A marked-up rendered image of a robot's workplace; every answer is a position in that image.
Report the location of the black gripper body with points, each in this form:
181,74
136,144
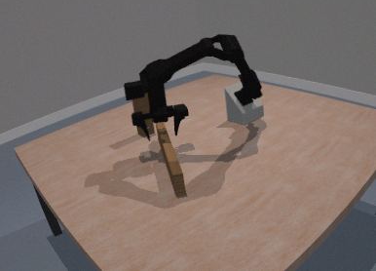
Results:
138,118

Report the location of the brown wooden post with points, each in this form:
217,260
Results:
142,104

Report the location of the brown wooden board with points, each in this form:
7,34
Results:
175,172

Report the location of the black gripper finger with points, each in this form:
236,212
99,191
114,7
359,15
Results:
177,121
144,129

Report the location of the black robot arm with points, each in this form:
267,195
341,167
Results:
157,73

